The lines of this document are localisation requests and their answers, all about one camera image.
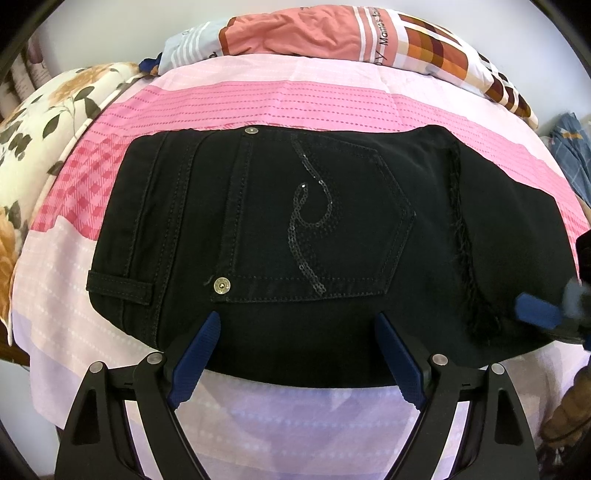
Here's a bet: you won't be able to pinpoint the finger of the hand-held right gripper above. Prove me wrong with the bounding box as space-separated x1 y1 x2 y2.
513 292 563 329

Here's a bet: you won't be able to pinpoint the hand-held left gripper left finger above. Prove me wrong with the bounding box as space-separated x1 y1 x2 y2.
55 311 221 480

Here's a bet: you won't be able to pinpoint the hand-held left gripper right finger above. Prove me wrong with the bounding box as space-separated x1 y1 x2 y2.
375 313 539 480

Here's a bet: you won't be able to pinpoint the black pants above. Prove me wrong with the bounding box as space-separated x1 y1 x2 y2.
87 124 583 387

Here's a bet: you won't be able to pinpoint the person's right hand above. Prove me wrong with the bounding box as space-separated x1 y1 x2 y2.
539 381 591 449

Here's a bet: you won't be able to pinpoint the blue plaid cloth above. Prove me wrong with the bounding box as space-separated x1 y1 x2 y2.
549 112 591 195

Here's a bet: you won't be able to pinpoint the floral pillow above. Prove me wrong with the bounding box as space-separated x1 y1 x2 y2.
0 62 148 347

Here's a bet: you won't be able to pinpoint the pink patterned bed sheet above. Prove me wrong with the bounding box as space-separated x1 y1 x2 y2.
9 46 591 480

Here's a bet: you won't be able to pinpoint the beige patterned curtain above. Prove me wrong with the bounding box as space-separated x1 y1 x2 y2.
0 37 51 121

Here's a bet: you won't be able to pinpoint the patchwork pink orange pillow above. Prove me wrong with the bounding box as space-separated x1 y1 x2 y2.
157 0 540 130

